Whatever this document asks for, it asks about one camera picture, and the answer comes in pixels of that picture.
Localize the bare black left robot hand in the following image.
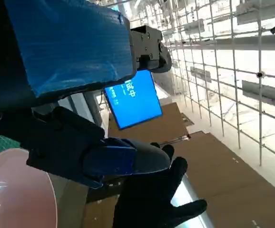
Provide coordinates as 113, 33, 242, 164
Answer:
0, 0, 173, 189

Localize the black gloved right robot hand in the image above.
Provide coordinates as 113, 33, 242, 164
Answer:
112, 142, 208, 228

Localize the pink bowl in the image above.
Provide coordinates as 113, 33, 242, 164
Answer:
0, 148, 59, 228

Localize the silver metal beam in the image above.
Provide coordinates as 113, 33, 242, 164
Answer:
170, 174, 215, 228

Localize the blue monitor screen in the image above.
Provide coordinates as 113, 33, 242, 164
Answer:
103, 70, 164, 130

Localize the white pipe scaffold rack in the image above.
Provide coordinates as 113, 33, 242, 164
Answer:
128, 0, 275, 167

